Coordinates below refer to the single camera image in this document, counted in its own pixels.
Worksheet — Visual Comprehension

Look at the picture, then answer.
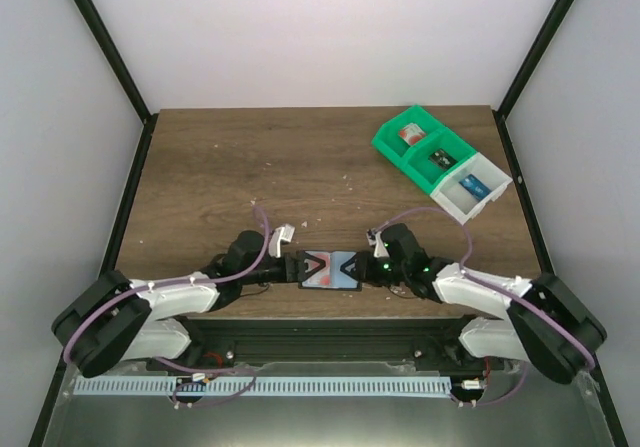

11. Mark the black leather card holder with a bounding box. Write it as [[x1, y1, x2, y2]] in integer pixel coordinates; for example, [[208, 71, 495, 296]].
[[298, 251, 362, 292]]

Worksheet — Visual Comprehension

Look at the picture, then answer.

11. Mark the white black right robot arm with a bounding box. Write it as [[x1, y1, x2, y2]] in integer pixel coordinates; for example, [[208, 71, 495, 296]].
[[342, 223, 607, 385]]

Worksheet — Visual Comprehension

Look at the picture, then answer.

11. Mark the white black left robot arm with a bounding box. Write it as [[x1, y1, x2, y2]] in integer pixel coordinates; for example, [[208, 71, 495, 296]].
[[51, 225, 332, 378]]

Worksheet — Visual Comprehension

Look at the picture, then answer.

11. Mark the blue card in bin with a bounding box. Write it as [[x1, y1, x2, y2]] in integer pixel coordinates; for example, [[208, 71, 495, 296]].
[[459, 174, 491, 201]]

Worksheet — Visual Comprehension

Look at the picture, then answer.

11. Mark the dark green card in bin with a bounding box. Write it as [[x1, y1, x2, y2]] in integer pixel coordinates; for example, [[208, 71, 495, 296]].
[[429, 149, 457, 171]]

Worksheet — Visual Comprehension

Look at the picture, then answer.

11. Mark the red white card in bin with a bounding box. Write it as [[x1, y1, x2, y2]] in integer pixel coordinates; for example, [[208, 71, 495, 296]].
[[398, 123, 427, 146]]

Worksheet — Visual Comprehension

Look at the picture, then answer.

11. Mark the white plastic bin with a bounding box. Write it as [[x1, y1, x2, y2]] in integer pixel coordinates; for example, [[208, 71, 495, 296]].
[[430, 153, 512, 224]]

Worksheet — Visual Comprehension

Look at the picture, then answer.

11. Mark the green plastic bin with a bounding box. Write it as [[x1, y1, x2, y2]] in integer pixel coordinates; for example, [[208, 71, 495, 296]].
[[400, 128, 477, 195], [371, 105, 445, 167]]

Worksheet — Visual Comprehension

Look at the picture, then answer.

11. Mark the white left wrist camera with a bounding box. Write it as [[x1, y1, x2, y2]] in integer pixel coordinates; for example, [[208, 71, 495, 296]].
[[268, 223, 295, 258]]

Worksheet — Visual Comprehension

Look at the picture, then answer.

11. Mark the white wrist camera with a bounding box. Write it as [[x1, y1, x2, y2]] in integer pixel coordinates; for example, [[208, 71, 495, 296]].
[[268, 223, 295, 258], [367, 229, 389, 259]]

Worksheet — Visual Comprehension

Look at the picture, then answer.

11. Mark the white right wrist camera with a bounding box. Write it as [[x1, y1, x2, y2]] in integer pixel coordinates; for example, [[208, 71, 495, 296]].
[[367, 229, 389, 259]]

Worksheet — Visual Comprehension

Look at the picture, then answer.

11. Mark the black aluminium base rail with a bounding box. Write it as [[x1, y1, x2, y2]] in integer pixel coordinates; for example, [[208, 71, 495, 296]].
[[64, 317, 596, 373]]

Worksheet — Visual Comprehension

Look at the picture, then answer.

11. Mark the white slotted cable duct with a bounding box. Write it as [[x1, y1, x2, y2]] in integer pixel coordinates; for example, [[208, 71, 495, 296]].
[[73, 376, 451, 398]]

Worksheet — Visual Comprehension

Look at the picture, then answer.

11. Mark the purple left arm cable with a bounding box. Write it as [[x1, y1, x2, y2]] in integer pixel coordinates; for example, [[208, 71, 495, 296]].
[[62, 204, 274, 408]]

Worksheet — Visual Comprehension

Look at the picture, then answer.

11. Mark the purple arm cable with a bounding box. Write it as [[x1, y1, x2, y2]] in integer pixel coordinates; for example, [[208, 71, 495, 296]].
[[62, 204, 274, 408], [372, 206, 597, 408]]

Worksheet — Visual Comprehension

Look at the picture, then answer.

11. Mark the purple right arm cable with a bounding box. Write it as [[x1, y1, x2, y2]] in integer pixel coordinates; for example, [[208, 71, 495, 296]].
[[372, 206, 597, 408]]

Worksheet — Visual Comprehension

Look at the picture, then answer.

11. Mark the black frame post right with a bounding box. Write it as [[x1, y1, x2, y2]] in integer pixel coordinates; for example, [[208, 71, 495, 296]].
[[495, 0, 575, 120]]

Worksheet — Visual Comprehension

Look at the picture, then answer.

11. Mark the black frame post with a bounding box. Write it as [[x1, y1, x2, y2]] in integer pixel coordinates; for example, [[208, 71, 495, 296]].
[[72, 0, 153, 124], [495, 0, 575, 120]]

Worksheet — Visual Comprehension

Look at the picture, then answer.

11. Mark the black frame post left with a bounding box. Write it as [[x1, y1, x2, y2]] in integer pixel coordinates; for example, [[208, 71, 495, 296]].
[[72, 0, 153, 124]]

